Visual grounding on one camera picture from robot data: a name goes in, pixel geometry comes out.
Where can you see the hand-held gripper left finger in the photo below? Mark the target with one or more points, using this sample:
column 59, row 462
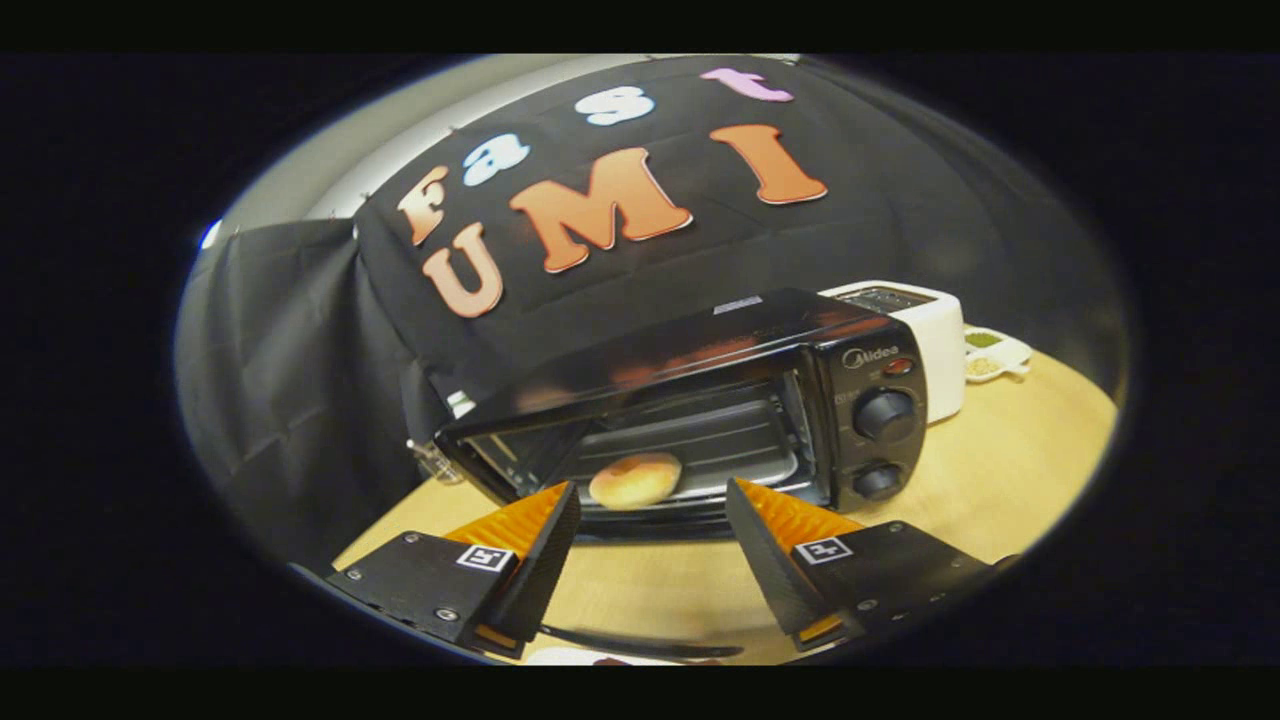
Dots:
column 545, row 570

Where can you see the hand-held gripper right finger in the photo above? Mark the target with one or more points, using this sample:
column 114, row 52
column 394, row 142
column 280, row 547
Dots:
column 765, row 560

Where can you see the round brown bread bun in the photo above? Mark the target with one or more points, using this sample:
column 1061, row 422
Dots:
column 635, row 480

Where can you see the black toaster oven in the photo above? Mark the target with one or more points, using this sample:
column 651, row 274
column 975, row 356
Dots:
column 880, row 415

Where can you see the white toaster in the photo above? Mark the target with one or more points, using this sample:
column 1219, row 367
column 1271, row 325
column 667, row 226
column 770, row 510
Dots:
column 945, row 350

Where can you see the white plate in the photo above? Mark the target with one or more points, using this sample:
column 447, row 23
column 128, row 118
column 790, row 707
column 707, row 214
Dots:
column 560, row 658

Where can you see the metal baking tray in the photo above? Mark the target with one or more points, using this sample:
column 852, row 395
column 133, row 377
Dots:
column 725, row 450

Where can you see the white divided condiment dish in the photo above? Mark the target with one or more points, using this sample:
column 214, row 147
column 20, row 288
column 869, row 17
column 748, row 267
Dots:
column 995, row 352

